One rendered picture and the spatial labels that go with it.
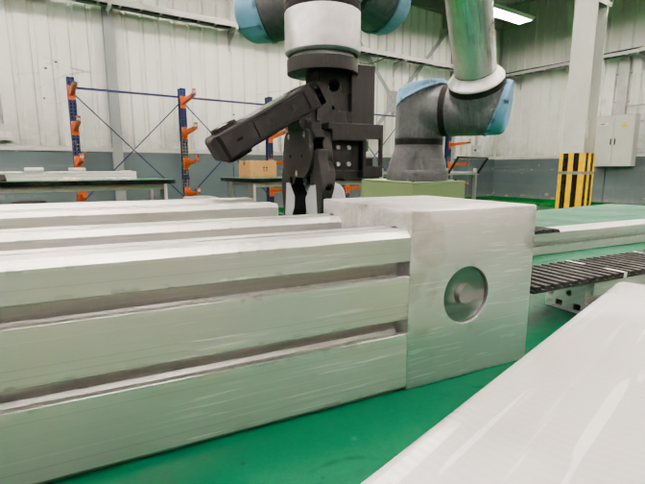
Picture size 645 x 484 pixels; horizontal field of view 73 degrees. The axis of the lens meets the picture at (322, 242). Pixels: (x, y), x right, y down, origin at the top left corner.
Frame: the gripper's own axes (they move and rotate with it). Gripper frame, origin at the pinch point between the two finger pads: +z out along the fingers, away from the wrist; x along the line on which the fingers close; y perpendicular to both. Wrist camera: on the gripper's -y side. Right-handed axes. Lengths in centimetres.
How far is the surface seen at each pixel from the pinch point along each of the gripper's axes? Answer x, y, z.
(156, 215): -5.0, -14.8, -5.9
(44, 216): -5.0, -22.3, -6.2
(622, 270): -20.9, 19.0, -1.3
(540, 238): -2.0, 33.8, -0.1
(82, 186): 452, -43, 8
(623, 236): -1, 54, 1
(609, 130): 581, 1001, -92
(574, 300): -19.6, 15.3, 1.0
